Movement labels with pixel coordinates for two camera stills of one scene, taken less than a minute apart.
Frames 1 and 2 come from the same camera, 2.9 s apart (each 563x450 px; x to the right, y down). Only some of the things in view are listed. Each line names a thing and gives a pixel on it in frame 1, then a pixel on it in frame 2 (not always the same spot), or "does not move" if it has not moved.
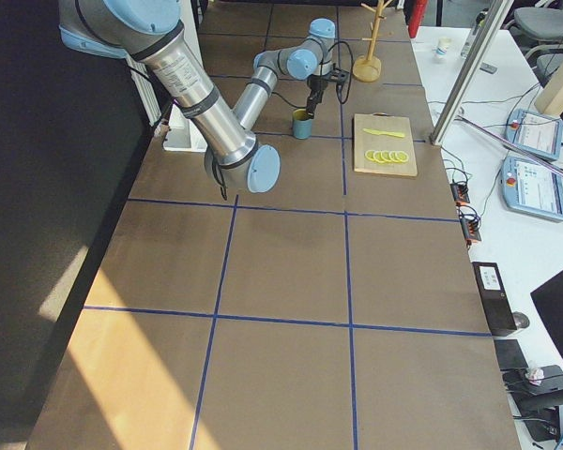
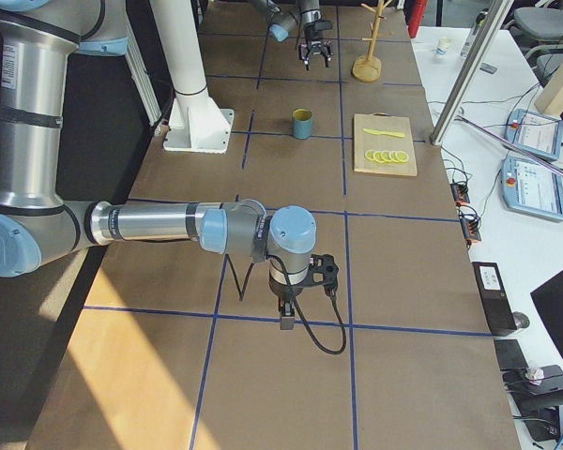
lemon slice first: (370, 155) does not move
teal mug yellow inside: (302, 124) does not move
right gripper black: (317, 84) -> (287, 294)
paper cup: (441, 51) does not move
